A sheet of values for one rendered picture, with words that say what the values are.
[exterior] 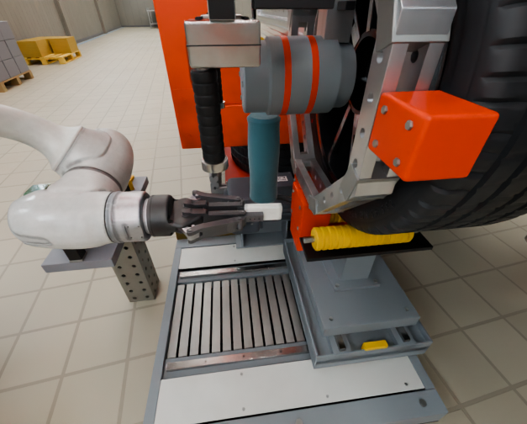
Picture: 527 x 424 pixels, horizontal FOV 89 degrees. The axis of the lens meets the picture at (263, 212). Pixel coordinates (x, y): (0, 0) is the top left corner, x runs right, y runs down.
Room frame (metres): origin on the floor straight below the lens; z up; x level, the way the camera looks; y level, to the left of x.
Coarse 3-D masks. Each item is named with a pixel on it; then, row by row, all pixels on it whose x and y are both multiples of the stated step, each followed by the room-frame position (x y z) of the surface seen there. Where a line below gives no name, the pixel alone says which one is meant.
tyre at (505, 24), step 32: (480, 0) 0.34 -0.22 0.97; (512, 0) 0.31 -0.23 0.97; (480, 32) 0.33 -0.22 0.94; (512, 32) 0.30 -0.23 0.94; (448, 64) 0.35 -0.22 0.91; (480, 64) 0.31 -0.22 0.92; (512, 64) 0.29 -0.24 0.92; (480, 96) 0.29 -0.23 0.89; (512, 96) 0.29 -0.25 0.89; (512, 128) 0.29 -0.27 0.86; (320, 160) 0.72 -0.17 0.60; (480, 160) 0.29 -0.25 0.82; (512, 160) 0.29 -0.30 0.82; (416, 192) 0.32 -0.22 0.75; (448, 192) 0.30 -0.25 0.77; (480, 192) 0.30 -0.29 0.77; (512, 192) 0.31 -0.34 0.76; (352, 224) 0.46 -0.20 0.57; (384, 224) 0.36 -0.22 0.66; (416, 224) 0.33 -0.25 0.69; (448, 224) 0.35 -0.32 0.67; (480, 224) 0.38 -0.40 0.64
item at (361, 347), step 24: (288, 240) 0.84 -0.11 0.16; (288, 264) 0.73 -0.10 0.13; (312, 312) 0.51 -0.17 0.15; (312, 336) 0.42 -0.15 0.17; (336, 336) 0.41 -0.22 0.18; (360, 336) 0.43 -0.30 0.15; (384, 336) 0.43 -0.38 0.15; (408, 336) 0.41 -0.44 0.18; (312, 360) 0.37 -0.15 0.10; (336, 360) 0.36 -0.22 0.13; (360, 360) 0.37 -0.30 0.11
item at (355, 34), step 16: (368, 0) 0.82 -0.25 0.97; (368, 16) 0.63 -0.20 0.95; (352, 32) 0.70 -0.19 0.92; (368, 32) 0.62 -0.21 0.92; (368, 48) 0.67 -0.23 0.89; (448, 48) 0.37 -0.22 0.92; (368, 64) 0.68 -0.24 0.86; (432, 80) 0.37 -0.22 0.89; (352, 96) 0.65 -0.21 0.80; (336, 112) 0.81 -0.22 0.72; (352, 112) 0.64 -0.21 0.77; (320, 128) 0.77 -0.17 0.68; (336, 128) 0.78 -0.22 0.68; (352, 128) 0.78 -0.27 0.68; (320, 144) 0.74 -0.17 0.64; (336, 144) 0.68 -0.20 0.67; (352, 144) 0.59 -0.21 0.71; (336, 160) 0.68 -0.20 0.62; (336, 176) 0.61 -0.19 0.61
